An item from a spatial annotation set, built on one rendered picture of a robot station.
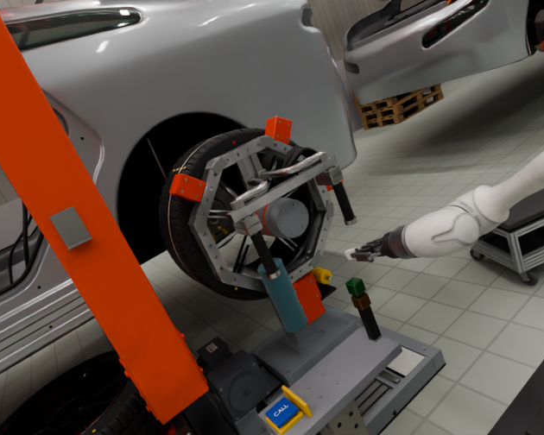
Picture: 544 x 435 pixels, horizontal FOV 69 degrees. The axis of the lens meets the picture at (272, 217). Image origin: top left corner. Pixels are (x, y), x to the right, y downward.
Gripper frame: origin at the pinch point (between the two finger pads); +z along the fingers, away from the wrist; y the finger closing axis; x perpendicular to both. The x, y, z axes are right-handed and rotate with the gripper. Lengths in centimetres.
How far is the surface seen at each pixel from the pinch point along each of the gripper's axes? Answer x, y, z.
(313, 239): -5.0, -11.5, 33.5
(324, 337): 35, -2, 52
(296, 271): 0.6, 3.6, 31.9
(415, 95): -46, -525, 330
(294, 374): 37, 20, 48
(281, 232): -16.8, 11.0, 12.8
